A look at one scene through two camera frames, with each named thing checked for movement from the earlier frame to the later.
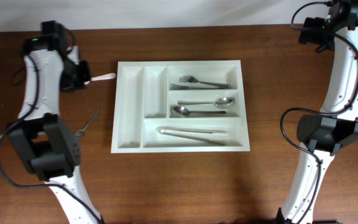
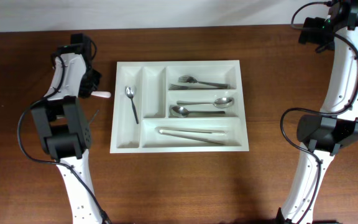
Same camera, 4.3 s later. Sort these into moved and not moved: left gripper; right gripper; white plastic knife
Moved: left gripper; white plastic knife
Not moved: right gripper
